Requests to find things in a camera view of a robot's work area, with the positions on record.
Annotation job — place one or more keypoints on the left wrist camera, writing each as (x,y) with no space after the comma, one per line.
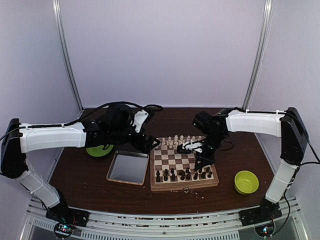
(141,117)

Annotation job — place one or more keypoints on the right aluminium post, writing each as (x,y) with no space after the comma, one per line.
(260,51)

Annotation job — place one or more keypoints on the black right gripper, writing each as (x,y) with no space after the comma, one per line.
(204,162)

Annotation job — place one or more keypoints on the wooden chess board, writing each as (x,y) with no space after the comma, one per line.
(167,157)

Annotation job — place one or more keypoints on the metal tray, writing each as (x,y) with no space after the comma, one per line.
(128,168)

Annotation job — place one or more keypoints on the green plate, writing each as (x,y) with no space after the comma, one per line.
(99,151)

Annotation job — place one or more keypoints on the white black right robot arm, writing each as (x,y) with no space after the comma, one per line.
(252,141)

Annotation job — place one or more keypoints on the left aluminium post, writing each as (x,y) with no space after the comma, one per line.
(65,53)

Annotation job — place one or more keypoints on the aluminium post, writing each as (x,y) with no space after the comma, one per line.
(260,51)
(65,53)

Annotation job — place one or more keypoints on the aluminium front rail frame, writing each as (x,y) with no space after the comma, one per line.
(219,225)

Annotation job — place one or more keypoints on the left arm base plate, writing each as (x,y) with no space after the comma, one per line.
(66,215)

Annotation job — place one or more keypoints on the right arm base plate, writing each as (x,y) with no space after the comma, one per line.
(258,215)

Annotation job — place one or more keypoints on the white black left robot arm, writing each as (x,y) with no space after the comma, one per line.
(121,123)

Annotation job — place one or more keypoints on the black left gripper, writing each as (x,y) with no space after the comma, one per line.
(147,147)

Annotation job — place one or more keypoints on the green bowl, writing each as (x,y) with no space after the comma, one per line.
(246,182)

